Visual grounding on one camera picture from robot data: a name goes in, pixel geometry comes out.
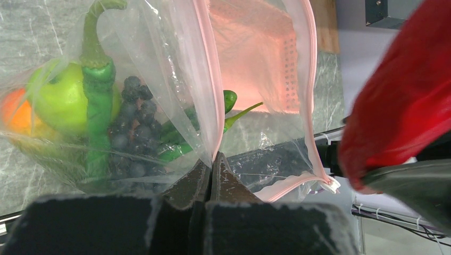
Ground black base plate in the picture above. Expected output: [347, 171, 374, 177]
[228, 138, 312, 192]

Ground dark green metal box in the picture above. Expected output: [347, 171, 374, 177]
[365, 0, 423, 30]

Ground wooden board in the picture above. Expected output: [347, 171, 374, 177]
[310, 0, 340, 54]

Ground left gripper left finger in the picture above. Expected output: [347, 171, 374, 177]
[1, 161, 211, 254]

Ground red tomato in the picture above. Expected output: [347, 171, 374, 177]
[1, 88, 46, 136]

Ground red chili pepper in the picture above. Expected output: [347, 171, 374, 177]
[338, 1, 450, 194]

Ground green chili pepper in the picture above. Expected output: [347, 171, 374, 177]
[80, 1, 127, 179]

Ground aluminium frame rail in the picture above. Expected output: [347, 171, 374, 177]
[351, 204, 450, 254]

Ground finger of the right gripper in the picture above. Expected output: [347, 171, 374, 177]
[362, 160, 450, 236]

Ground clear zip top bag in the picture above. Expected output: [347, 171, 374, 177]
[1, 1, 340, 214]

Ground green cucumber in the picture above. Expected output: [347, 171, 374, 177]
[158, 90, 238, 162]

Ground pink plastic basket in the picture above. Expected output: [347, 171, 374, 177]
[207, 1, 317, 113]

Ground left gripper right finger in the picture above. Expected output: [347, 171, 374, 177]
[206, 152, 360, 254]

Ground dark grape bunch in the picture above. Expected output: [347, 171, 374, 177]
[109, 76, 164, 180]

